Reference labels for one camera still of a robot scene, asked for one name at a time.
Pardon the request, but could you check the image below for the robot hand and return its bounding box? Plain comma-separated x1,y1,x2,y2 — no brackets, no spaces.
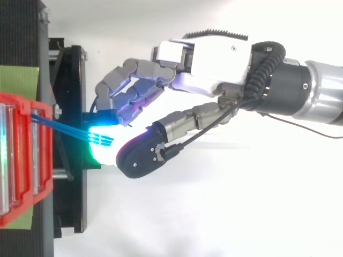
86,27,254,179

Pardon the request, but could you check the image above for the blue cable bundle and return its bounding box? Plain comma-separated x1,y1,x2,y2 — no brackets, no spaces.
31,113,115,147

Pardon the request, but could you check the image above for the black stand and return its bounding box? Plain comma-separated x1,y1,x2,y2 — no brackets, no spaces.
0,0,102,257

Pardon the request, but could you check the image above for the red bin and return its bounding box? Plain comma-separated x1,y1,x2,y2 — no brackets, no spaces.
0,92,54,229

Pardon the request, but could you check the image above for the black coiled cable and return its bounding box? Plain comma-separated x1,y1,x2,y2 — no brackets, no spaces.
245,40,286,100

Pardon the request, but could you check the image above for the thin black cable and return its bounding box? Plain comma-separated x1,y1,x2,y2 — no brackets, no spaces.
161,96,262,161

